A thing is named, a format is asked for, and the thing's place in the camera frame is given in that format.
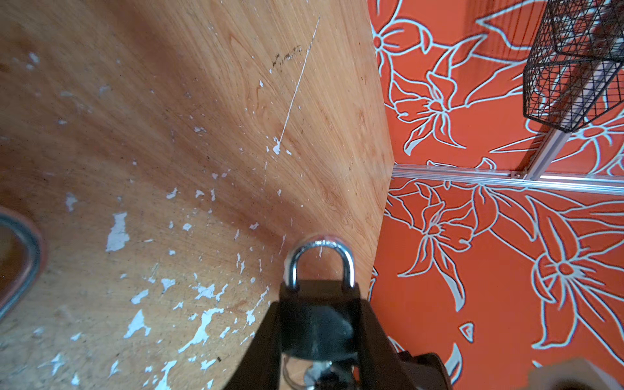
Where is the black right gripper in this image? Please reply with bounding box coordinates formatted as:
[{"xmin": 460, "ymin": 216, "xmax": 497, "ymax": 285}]
[{"xmin": 398, "ymin": 351, "xmax": 453, "ymax": 390}]

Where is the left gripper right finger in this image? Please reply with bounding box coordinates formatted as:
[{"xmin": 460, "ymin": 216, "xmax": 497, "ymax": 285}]
[{"xmin": 357, "ymin": 300, "xmax": 416, "ymax": 389}]

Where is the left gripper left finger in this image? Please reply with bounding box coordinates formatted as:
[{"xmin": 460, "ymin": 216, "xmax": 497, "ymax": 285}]
[{"xmin": 224, "ymin": 302, "xmax": 282, "ymax": 390}]

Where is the small black padlock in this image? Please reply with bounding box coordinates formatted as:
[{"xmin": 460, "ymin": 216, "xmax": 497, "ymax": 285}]
[{"xmin": 279, "ymin": 236, "xmax": 361, "ymax": 362}]

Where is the brass padlock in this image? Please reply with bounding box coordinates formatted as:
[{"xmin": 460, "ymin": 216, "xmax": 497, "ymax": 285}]
[{"xmin": 1, "ymin": 206, "xmax": 47, "ymax": 320}]

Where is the black wire basket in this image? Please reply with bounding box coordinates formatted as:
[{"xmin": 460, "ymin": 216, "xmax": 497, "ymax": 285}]
[{"xmin": 523, "ymin": 1, "xmax": 623, "ymax": 133}]

